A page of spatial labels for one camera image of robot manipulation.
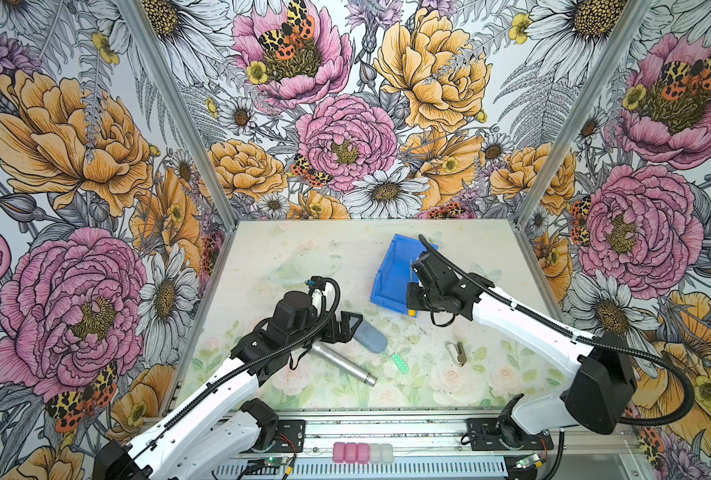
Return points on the blue grey oblong case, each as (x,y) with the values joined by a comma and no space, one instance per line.
(370,338)

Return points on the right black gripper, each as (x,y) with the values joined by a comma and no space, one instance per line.
(413,288)

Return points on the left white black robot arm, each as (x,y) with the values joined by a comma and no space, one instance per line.
(224,417)

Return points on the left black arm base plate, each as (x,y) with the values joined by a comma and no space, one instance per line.
(284,436)

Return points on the small metal carabiner clip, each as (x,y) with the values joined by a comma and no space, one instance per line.
(457,352)

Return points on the blue plastic bin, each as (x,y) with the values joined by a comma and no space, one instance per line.
(390,285)

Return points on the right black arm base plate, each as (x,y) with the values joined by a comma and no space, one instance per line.
(488,434)

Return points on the silver microphone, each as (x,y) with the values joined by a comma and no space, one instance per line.
(343,364)

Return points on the pink and white button block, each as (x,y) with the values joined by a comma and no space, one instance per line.
(362,453)

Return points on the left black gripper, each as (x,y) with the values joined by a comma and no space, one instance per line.
(346,334)

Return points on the aluminium front rail frame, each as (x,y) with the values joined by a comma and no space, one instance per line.
(427,445)

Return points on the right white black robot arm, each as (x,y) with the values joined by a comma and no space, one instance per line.
(598,369)

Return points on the small green translucent piece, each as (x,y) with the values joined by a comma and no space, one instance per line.
(400,364)

